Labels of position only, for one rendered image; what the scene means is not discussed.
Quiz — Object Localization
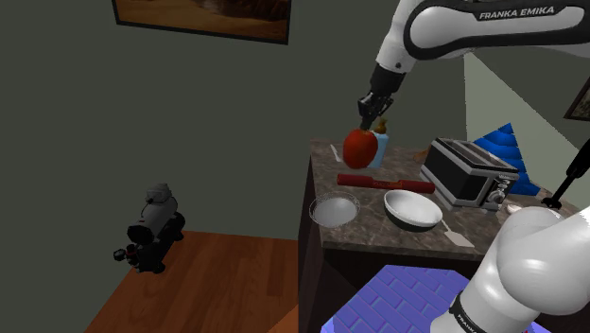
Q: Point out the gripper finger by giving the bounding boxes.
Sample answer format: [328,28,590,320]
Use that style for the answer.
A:
[357,93,382,132]
[377,96,395,119]

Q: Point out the red apple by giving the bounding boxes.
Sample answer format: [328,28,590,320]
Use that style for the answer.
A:
[342,128,379,170]

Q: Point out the light blue soap dispenser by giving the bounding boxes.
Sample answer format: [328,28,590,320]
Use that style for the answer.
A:
[367,118,390,170]

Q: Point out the red rolling pin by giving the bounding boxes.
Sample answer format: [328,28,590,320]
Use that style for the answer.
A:
[337,172,437,195]

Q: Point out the clear glass bowl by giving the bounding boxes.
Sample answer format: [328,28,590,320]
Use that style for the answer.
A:
[307,190,361,230]

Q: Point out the white bowl with dark outside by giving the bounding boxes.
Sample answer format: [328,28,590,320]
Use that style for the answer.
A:
[383,188,444,234]

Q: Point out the black and silver toaster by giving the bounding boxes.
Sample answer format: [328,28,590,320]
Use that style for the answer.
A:
[418,136,522,214]

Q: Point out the blue ridged cone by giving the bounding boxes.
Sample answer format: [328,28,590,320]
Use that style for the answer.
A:
[471,121,543,198]

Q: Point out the white spatula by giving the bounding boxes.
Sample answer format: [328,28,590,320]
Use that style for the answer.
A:
[440,218,477,249]

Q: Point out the dark brown counter cabinet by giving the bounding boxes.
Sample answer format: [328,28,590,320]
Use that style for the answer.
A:
[296,154,590,333]

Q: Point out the large framed landscape picture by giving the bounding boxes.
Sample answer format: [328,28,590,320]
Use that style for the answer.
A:
[111,0,293,46]

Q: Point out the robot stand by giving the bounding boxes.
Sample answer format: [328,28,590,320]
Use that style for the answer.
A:
[320,264,550,333]

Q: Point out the small dark framed picture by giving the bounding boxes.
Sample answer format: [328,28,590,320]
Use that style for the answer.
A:
[563,75,590,123]

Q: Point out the black rod with base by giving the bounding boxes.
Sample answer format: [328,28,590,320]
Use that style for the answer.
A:
[541,137,590,211]

